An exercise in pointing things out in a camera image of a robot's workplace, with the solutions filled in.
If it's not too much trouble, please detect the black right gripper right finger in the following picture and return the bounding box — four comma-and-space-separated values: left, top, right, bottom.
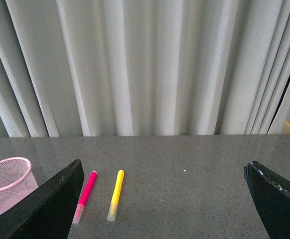
244, 161, 290, 239

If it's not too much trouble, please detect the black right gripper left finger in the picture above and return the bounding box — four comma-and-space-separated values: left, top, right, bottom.
0, 159, 84, 239

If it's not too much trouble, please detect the pink highlighter pen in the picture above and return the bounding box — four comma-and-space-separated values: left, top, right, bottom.
72, 171, 97, 224

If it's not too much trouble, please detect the pink mesh cup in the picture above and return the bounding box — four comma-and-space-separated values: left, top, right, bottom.
0, 157, 38, 215

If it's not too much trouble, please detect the yellow highlighter pen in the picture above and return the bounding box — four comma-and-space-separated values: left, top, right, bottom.
107, 170, 125, 222

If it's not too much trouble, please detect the grey pleated curtain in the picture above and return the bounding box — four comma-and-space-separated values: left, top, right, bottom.
0, 0, 290, 137

